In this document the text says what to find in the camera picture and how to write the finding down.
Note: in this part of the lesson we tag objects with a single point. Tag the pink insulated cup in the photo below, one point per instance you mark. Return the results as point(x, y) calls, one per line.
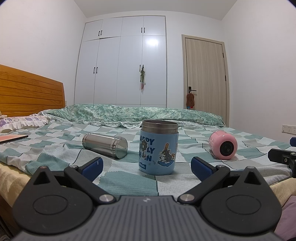
point(223, 145)

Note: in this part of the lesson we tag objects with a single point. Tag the beige wooden door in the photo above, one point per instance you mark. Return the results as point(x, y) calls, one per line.
point(205, 69)

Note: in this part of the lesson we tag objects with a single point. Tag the white wall socket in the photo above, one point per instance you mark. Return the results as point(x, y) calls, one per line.
point(288, 129)

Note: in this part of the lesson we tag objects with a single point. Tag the green floral quilt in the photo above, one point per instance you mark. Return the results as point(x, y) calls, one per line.
point(129, 117)

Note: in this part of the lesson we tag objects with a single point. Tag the pink book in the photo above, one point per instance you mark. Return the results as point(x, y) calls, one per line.
point(10, 138)

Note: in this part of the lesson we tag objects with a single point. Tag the orange wooden headboard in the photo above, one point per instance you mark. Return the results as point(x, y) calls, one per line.
point(24, 93)

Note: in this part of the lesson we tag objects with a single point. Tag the green hanging ornament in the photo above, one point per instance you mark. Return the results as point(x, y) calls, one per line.
point(142, 78)

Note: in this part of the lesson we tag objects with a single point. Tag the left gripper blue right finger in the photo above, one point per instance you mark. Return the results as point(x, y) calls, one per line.
point(207, 172)

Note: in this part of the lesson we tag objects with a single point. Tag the checkered bed blanket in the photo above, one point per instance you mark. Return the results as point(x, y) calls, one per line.
point(59, 144)

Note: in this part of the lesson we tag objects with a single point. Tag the blue cartoon insulated cup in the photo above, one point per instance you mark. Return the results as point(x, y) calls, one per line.
point(158, 144)

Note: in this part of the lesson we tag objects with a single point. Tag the white wardrobe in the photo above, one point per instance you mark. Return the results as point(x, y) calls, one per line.
point(111, 55)

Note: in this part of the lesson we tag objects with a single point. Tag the purple patterned pillow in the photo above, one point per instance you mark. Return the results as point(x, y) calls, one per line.
point(23, 122)

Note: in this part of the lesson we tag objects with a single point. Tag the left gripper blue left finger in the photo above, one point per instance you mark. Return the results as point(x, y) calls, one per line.
point(90, 170)

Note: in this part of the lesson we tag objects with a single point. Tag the stainless steel bottle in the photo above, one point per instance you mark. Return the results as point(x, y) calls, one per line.
point(115, 147)

